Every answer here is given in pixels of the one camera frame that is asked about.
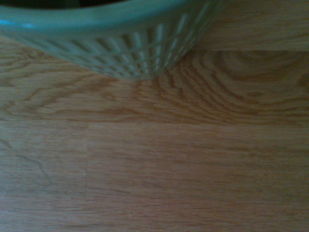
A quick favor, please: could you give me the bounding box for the green textured ceramic utensil holder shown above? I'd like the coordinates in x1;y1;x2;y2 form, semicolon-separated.
0;0;224;81

